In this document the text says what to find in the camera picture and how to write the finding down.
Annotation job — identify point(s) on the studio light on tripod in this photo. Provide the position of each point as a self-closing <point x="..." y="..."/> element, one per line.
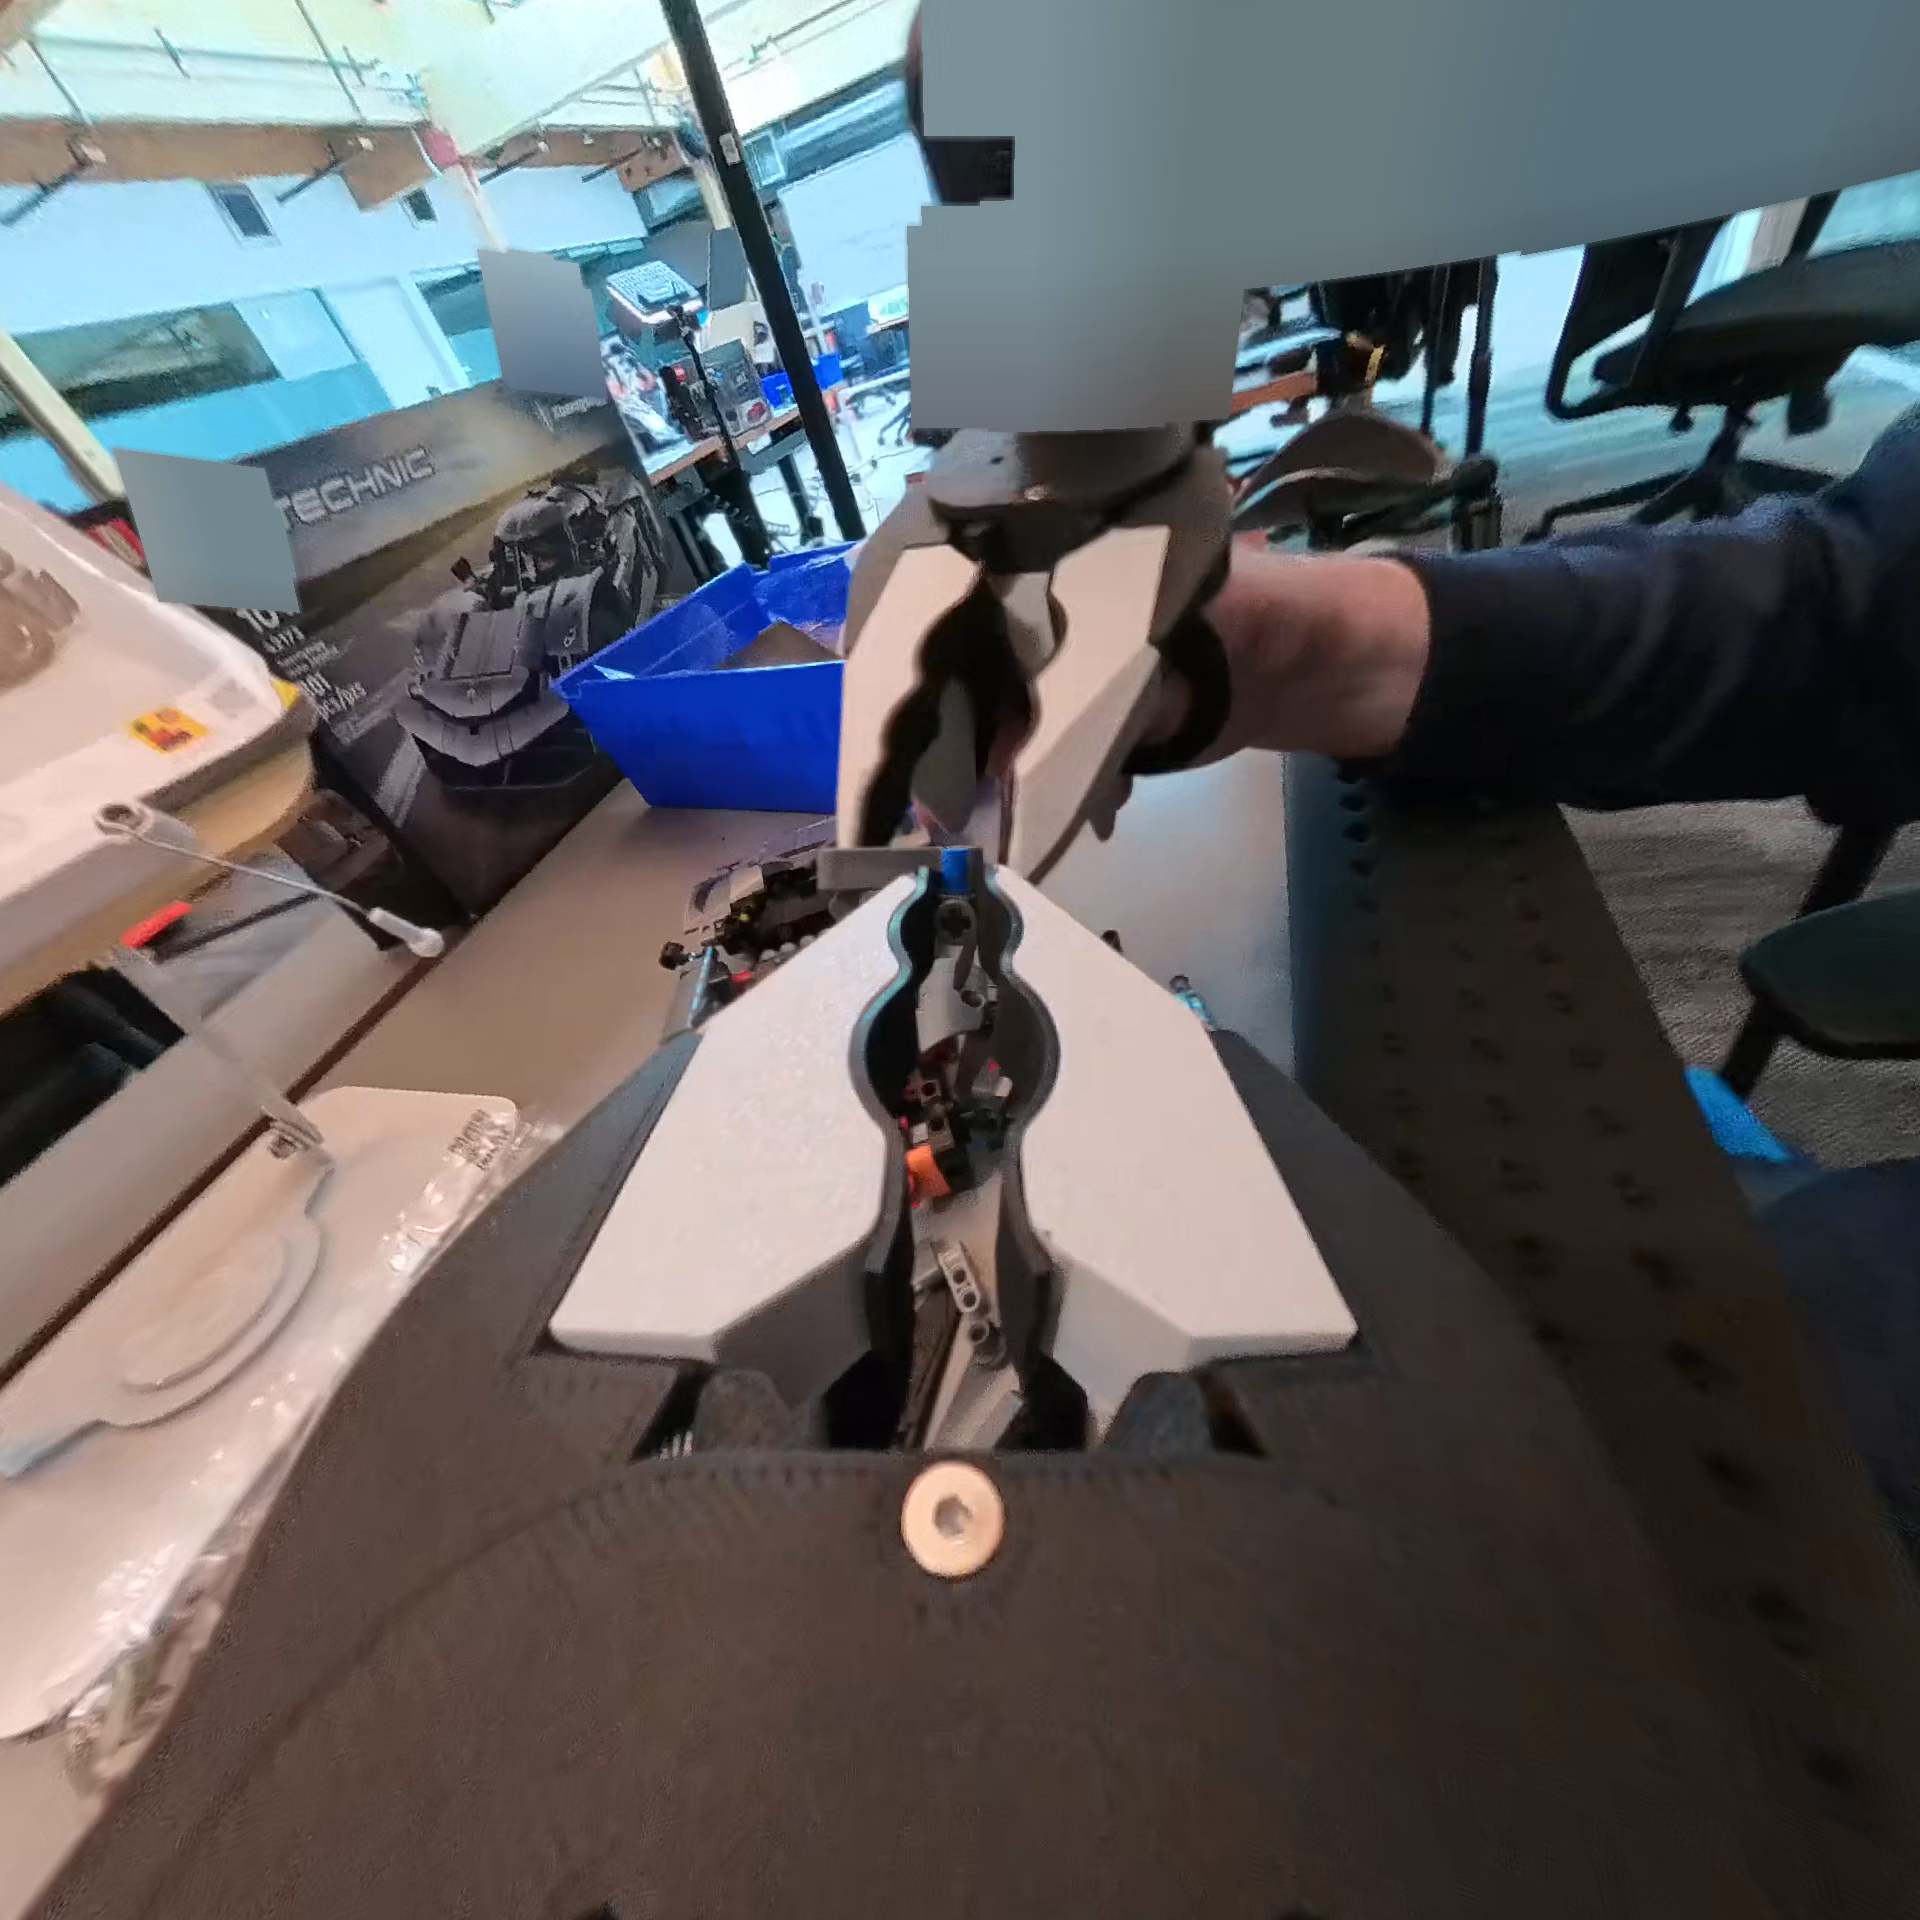
<point x="661" y="300"/>

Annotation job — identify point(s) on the white book stand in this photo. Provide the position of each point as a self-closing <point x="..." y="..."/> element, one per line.
<point x="358" y="1200"/>

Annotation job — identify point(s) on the person's right forearm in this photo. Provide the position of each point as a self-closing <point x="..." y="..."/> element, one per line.
<point x="1649" y="660"/>

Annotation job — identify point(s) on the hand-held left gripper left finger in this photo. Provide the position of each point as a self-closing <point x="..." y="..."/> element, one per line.
<point x="733" y="1185"/>

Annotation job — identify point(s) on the person's right hand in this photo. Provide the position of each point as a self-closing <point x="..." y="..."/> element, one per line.
<point x="1321" y="660"/>

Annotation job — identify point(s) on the dark lego set box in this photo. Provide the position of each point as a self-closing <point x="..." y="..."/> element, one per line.
<point x="495" y="631"/>

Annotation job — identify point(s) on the black office chair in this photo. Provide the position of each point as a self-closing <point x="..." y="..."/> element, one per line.
<point x="1770" y="317"/>

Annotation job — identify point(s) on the brown chair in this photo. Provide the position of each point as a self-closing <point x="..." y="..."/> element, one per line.
<point x="1352" y="450"/>

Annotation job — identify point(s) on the lego car chassis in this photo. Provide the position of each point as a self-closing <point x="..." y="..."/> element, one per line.
<point x="758" y="931"/>

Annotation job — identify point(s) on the green chair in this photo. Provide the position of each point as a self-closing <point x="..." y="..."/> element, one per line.
<point x="1844" y="959"/>

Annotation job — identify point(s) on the black metal pole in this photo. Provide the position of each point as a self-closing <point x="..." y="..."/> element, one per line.
<point x="751" y="196"/>

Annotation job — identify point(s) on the blue plastic bin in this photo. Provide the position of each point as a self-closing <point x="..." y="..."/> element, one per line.
<point x="705" y="734"/>

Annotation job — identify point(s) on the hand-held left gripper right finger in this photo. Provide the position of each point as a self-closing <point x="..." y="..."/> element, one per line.
<point x="1170" y="1185"/>

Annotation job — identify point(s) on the brown cardboard piece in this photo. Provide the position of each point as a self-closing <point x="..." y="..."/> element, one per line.
<point x="778" y="643"/>

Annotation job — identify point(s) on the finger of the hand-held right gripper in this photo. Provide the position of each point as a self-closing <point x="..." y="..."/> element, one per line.
<point x="878" y="675"/>
<point x="1102" y="660"/>

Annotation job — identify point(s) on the plastic bag of lego parts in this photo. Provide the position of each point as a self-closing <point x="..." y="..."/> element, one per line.
<point x="465" y="1154"/>

